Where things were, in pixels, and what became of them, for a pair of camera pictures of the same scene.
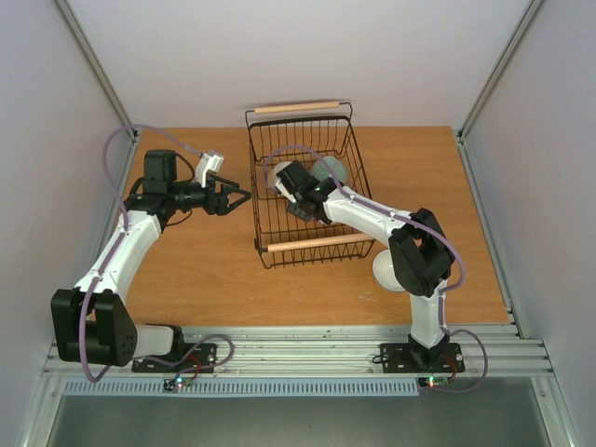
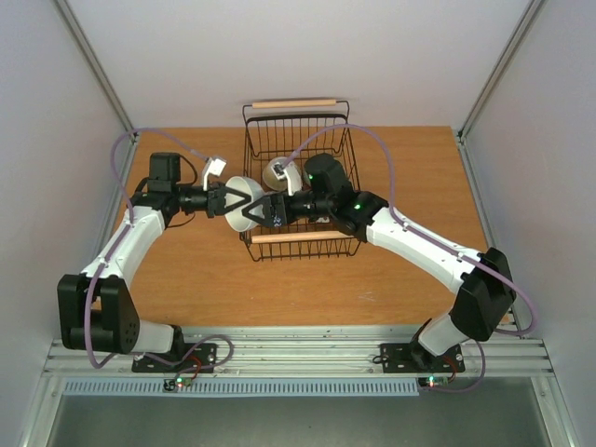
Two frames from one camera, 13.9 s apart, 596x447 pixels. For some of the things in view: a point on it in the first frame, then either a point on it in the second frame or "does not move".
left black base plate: (196, 358) does not move
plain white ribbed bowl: (385, 272) to (237, 220)
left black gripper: (222, 207) does not move
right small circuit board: (432, 382) does not move
